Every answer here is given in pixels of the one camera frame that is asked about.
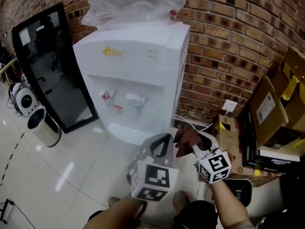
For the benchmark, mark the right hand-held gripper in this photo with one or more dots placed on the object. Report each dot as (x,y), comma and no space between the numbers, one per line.
(214,167)

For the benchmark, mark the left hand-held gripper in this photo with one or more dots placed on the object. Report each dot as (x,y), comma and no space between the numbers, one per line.
(155,175)

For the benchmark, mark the dark red cloth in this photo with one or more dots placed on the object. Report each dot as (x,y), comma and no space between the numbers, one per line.
(187,138)

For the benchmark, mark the white water dispenser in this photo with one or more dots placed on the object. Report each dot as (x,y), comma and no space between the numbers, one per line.
(133,68)

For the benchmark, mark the person's right forearm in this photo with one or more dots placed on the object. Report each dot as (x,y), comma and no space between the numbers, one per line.
(230,204)

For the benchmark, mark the person's left forearm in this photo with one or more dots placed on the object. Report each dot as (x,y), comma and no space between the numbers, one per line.
(119,215)

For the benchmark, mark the small cardboard box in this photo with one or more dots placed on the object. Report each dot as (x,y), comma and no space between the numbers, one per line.
(230,142)

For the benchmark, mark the person's right foot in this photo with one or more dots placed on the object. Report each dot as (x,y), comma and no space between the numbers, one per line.
(180,199)

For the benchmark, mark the black padded bag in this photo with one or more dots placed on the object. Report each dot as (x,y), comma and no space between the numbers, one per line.
(239,191)

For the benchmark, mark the person's black shorts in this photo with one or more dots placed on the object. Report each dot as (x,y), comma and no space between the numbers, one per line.
(195,215)

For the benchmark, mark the large labelled cardboard box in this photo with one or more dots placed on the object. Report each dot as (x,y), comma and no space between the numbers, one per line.
(269,113)

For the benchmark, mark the white flat box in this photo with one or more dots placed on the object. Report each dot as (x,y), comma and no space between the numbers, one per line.
(278,154)

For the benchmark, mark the cardboard box with yellow tape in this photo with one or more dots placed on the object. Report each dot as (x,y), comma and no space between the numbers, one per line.
(294,80)

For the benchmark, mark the shiny metal trash can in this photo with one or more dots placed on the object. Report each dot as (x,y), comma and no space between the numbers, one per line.
(45,130)

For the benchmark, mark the black framed glass panel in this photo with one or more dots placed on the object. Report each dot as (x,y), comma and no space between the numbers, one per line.
(57,75)

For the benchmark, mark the small red cap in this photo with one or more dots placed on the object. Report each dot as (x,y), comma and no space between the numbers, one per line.
(173,12)

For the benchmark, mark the white round device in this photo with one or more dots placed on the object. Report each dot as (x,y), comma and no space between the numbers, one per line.
(26,100)

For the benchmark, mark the clear plastic bag cover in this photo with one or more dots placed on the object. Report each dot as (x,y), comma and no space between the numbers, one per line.
(133,3)

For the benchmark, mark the yellow black floor tape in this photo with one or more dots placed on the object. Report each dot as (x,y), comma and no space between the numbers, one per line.
(10,159)

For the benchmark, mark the white wall socket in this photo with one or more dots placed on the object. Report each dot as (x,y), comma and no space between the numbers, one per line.
(229,105)

